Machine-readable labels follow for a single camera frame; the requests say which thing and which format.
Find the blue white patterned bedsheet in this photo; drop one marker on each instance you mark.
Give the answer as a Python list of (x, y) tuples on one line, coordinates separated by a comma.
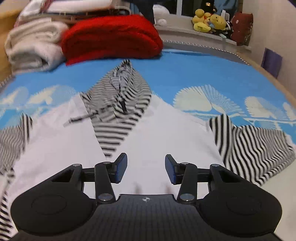
[(250, 196)]

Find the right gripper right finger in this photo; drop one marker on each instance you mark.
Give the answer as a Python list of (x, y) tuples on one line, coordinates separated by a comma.
[(185, 175)]

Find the white folded bedding stack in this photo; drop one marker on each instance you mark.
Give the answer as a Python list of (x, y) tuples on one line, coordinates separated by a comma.
[(48, 9)]

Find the striped white hooded sweater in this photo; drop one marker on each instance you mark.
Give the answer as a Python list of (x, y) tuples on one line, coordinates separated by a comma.
[(186, 92)]

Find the cream folded quilt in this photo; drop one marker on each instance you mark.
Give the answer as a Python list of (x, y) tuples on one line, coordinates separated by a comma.
[(35, 46)]

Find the yellow plush toys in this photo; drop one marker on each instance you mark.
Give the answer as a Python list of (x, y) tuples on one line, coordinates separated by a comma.
[(206, 22)]

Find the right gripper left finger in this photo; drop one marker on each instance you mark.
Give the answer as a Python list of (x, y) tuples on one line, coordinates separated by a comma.
[(105, 174)]

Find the purple box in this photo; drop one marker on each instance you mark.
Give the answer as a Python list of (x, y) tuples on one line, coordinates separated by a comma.
[(271, 62)]

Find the red folded blanket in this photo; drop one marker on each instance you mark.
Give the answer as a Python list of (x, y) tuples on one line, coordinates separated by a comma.
[(131, 36)]

